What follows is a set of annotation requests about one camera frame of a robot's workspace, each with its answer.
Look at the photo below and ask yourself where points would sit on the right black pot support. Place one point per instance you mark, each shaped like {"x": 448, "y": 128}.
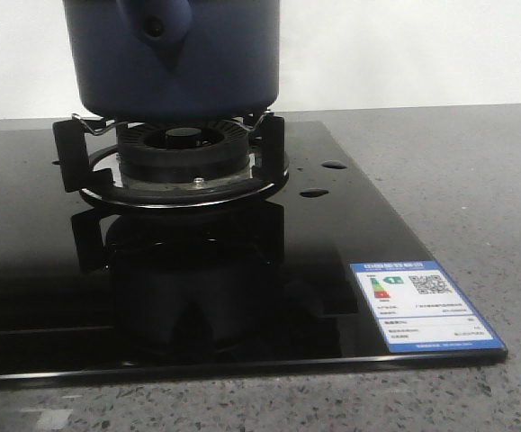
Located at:
{"x": 90, "y": 165}

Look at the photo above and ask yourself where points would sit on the dark blue cooking pot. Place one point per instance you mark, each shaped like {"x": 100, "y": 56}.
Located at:
{"x": 174, "y": 60}

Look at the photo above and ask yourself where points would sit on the black glass gas stove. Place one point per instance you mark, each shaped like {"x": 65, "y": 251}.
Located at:
{"x": 90, "y": 294}

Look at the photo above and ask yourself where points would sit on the right black gas burner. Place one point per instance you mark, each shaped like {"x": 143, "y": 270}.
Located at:
{"x": 177, "y": 153}

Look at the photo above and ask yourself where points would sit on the blue energy label sticker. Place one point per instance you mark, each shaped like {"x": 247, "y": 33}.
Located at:
{"x": 419, "y": 309}

